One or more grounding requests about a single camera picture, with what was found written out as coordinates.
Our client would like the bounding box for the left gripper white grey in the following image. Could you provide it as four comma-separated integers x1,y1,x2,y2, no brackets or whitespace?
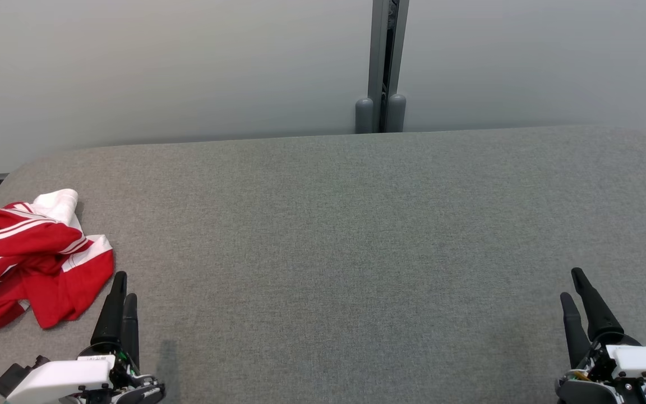
6,271,165,404

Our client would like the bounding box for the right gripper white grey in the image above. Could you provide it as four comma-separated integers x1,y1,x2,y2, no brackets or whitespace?
556,268,646,404

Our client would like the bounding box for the grey partition post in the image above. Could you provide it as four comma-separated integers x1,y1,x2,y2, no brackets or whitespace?
368,0,410,134

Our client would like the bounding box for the grey rounded post cap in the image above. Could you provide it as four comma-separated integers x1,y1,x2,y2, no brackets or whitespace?
386,94,407,133
355,97,375,134

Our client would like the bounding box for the red jersey with black letters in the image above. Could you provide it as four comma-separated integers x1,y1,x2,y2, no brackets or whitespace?
0,189,91,315

